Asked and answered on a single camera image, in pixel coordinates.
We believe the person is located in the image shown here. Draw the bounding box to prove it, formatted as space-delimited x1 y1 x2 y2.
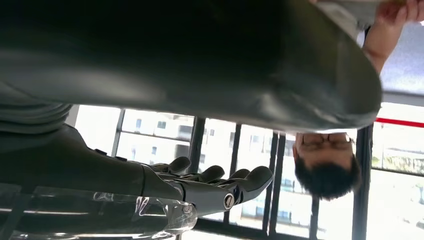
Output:
293 0 424 201

